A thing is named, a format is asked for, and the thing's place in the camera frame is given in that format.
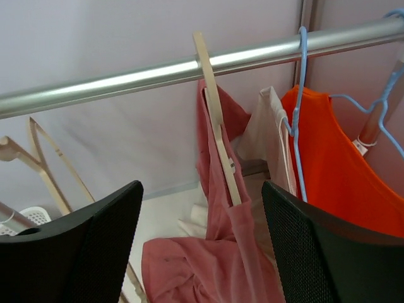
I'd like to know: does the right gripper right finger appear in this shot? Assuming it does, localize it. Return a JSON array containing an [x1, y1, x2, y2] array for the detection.
[[261, 181, 403, 302]]

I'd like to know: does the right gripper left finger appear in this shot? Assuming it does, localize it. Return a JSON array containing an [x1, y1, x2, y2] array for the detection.
[[0, 180, 145, 303]]

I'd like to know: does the pink t shirt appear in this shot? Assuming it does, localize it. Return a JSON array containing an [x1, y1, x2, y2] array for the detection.
[[141, 81, 284, 302]]

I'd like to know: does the light blue wire hanger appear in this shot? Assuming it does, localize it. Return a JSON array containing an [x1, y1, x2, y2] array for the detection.
[[279, 26, 316, 203]]

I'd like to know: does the beige wooden hanger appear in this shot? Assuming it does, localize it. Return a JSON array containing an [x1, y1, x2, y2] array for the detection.
[[0, 116, 149, 303], [193, 32, 242, 205]]

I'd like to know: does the white t shirt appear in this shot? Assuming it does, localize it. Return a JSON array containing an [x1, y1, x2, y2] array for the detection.
[[176, 85, 299, 241]]

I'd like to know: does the orange t shirt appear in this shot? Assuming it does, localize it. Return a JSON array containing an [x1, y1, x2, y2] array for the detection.
[[298, 88, 403, 237]]

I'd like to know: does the white plastic basket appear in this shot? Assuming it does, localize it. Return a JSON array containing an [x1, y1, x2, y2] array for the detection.
[[1, 206, 51, 236]]

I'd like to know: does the metal clothes rack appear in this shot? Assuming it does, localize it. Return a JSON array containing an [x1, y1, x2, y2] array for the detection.
[[0, 17, 404, 236]]

